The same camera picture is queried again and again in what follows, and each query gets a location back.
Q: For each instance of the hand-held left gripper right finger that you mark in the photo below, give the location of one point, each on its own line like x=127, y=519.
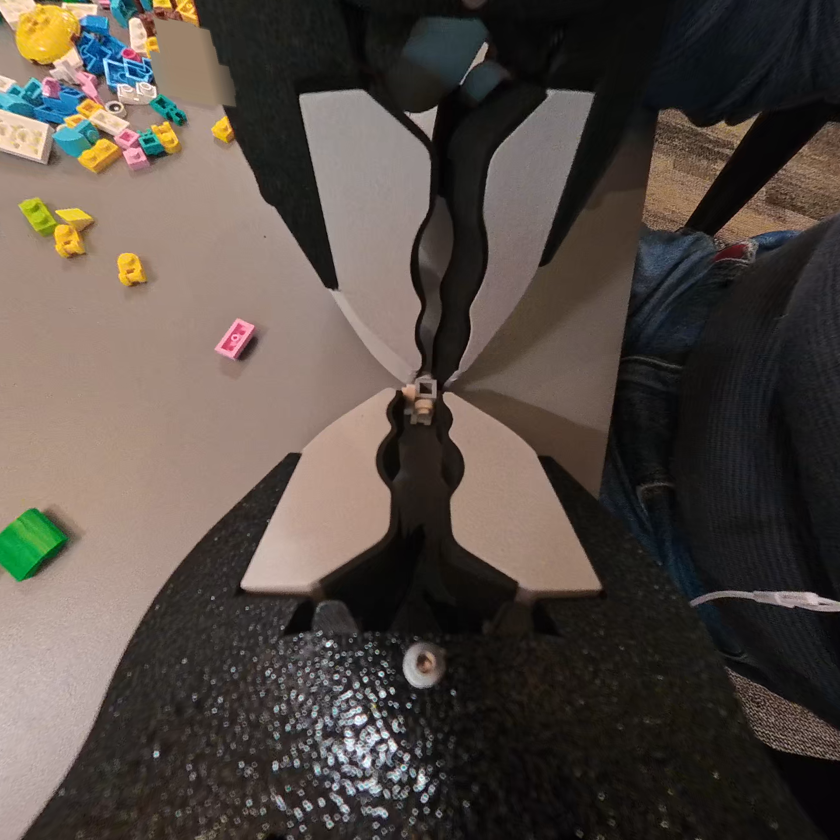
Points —
x=518, y=518

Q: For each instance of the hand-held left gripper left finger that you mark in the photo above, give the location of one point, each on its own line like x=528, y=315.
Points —
x=328, y=512

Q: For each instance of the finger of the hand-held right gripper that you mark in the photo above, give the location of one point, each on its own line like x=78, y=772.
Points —
x=367, y=197
x=525, y=197

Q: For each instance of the small grey toy brick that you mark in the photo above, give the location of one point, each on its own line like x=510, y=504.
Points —
x=425, y=388

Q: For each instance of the pile of colourful lego bricks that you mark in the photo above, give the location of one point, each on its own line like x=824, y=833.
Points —
x=98, y=59

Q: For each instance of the person's right forearm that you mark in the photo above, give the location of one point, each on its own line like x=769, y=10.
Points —
x=741, y=52

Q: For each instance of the small yellow lego brick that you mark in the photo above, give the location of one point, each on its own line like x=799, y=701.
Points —
x=223, y=129

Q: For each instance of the pink lego plate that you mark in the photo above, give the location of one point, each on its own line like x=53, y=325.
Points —
x=235, y=338

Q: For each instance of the yellow lego dome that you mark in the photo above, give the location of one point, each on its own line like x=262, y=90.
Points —
x=46, y=36

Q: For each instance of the yellow lego clip piece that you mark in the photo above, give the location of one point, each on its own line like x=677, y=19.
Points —
x=69, y=241
x=131, y=269

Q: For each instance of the yellow lego wedge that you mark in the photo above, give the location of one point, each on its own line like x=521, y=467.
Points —
x=75, y=218

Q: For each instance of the white lego plate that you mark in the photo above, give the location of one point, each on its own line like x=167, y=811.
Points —
x=23, y=134

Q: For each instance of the lime lego brick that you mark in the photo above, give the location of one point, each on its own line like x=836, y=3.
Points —
x=37, y=216

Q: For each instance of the green curved lego brick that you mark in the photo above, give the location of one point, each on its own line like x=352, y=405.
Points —
x=29, y=544

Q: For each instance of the person's dark sweater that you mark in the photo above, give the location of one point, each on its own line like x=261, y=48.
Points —
x=774, y=426

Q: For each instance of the grey fabric chair seat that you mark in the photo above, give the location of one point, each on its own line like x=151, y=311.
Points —
x=787, y=715

